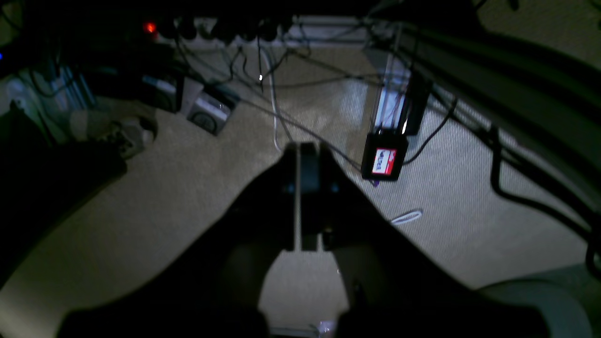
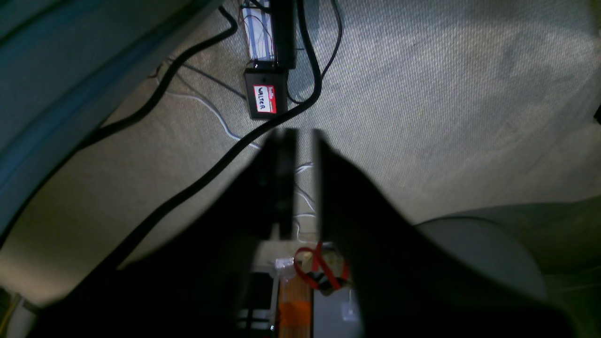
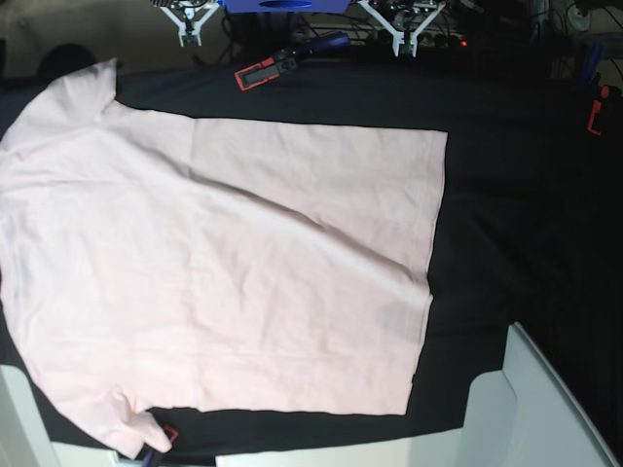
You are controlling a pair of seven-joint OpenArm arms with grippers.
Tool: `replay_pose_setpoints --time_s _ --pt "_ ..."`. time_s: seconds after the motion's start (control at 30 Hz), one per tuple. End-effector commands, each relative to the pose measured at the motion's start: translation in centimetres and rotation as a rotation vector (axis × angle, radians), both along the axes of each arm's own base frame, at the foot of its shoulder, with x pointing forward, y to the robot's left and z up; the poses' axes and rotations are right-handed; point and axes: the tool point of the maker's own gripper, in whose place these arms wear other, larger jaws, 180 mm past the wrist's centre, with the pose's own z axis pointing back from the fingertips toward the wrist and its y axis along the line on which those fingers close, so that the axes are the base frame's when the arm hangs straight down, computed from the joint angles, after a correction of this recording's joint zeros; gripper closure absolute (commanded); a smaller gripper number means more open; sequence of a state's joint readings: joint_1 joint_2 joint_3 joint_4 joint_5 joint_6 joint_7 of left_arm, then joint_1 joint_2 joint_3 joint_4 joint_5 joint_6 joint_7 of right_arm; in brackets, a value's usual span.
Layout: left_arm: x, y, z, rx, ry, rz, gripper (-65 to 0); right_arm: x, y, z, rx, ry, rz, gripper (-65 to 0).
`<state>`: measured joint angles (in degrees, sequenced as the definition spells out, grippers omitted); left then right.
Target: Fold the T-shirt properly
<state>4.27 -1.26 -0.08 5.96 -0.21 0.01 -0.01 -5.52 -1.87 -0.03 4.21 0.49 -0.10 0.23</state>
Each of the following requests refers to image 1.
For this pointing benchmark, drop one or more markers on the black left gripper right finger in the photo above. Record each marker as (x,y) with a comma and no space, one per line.
(393,289)

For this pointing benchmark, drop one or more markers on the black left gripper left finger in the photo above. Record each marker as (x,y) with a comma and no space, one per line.
(212,290)

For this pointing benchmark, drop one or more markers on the black box with red label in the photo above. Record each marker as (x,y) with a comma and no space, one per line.
(383,156)

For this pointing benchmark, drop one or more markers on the black tablecloth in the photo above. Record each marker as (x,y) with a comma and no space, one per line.
(544,107)

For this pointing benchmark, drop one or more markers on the white power strip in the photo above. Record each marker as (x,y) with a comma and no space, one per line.
(305,31)

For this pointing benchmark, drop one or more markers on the white cable tie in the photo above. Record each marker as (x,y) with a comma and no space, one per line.
(407,217)

